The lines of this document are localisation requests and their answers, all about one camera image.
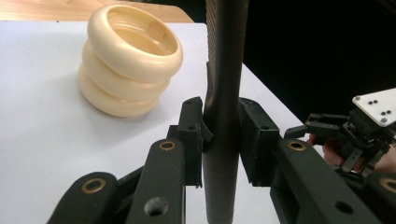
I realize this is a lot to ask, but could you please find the white board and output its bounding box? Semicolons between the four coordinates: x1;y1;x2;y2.
0;21;325;224

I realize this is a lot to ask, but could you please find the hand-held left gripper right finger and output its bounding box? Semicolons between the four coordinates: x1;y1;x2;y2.
238;97;282;188

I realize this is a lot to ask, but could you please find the dark curtain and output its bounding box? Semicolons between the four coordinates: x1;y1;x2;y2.
136;0;396;125

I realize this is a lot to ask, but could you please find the cream ribbed cup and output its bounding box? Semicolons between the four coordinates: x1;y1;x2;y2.
77;3;184;119

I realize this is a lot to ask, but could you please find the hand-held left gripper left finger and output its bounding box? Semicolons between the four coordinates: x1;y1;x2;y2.
166;96;215;189

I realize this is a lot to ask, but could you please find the wooden table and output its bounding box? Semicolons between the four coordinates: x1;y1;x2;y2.
0;0;194;23

